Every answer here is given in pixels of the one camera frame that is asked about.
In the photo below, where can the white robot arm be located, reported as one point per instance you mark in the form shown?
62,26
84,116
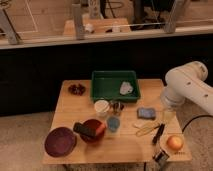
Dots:
188,82

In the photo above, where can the green plastic tray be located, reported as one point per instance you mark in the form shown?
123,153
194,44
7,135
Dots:
106,85

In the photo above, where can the purple plate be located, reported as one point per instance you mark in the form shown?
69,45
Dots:
60,142

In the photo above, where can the orange carrot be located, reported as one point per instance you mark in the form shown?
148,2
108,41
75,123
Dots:
100,129

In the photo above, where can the blue sponge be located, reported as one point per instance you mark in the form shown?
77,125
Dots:
146,113

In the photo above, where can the white cup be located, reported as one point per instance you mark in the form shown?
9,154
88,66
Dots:
101,107

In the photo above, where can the blue plastic cup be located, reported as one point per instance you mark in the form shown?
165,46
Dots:
113,123

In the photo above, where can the small metal cup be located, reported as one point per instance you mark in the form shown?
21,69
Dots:
117,107

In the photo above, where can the red bowl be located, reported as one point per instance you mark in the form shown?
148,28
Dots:
93,124

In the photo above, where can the black metal clip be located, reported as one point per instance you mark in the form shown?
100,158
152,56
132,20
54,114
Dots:
161,158

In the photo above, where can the red yellow apple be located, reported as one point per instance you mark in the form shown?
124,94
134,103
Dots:
175,142

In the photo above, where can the black marker pen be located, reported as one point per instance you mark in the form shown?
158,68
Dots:
158,134

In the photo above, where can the black rectangular block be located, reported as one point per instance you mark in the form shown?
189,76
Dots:
84,130

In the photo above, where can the wooden table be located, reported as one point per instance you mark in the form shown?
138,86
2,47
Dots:
123,146

